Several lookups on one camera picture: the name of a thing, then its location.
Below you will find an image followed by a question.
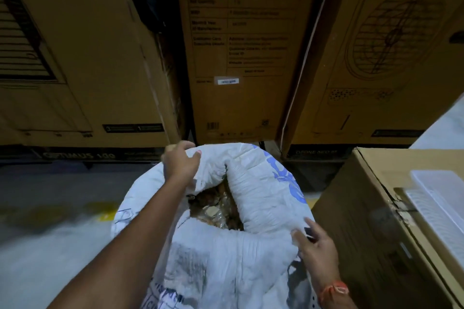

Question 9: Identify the person's right hand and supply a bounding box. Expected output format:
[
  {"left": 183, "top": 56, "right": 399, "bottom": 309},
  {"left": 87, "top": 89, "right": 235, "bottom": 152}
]
[{"left": 291, "top": 217, "right": 342, "bottom": 294}]

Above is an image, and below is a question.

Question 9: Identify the person's left hand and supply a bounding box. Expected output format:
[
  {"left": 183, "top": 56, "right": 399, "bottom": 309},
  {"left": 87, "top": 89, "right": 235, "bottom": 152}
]
[{"left": 161, "top": 140, "right": 202, "bottom": 188}]

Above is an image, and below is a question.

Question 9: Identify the white woven sack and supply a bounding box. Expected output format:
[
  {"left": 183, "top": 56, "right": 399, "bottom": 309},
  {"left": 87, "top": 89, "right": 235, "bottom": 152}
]
[{"left": 110, "top": 142, "right": 321, "bottom": 309}]

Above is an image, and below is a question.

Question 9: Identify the clear plastic container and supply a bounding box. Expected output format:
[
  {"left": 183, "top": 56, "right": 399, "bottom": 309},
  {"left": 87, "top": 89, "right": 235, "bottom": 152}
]
[{"left": 403, "top": 169, "right": 464, "bottom": 268}]

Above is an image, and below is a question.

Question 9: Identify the person's left forearm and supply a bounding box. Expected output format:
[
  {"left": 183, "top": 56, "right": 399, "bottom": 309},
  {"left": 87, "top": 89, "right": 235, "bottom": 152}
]
[{"left": 47, "top": 174, "right": 190, "bottom": 309}]

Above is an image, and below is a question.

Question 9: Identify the small brown cardboard box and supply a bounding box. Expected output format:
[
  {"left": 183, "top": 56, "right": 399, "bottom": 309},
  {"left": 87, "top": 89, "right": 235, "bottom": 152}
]
[{"left": 311, "top": 147, "right": 464, "bottom": 309}]

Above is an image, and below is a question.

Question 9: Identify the large carton with text panel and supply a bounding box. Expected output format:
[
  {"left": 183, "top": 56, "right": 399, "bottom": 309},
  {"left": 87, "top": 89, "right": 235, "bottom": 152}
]
[{"left": 175, "top": 0, "right": 326, "bottom": 146}]

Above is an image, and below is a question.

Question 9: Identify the white wavy tray insert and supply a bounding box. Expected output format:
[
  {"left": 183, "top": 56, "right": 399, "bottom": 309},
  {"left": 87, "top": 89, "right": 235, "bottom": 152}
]
[{"left": 406, "top": 189, "right": 464, "bottom": 266}]

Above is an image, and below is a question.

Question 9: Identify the large carton with cabinet drawing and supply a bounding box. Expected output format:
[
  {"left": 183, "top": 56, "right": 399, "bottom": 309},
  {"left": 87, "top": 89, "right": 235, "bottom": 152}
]
[{"left": 0, "top": 0, "right": 184, "bottom": 161}]

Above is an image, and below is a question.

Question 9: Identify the large carton with fan drawing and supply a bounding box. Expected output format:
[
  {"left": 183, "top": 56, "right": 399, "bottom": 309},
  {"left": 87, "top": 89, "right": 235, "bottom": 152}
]
[{"left": 280, "top": 0, "right": 464, "bottom": 160}]

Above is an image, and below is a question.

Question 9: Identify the orange thread bracelet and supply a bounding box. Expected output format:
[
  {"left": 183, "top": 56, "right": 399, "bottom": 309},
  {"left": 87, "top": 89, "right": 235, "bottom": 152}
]
[{"left": 318, "top": 280, "right": 350, "bottom": 303}]

